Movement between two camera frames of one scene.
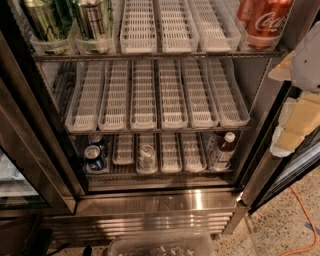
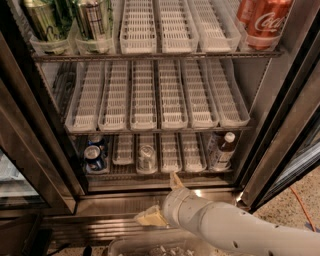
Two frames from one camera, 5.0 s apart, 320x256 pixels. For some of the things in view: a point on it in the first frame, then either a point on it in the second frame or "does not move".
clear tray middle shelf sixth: [231, 100] does not move
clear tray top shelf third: [138, 28] does not move
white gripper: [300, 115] -> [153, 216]
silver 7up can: [146, 159] does not move
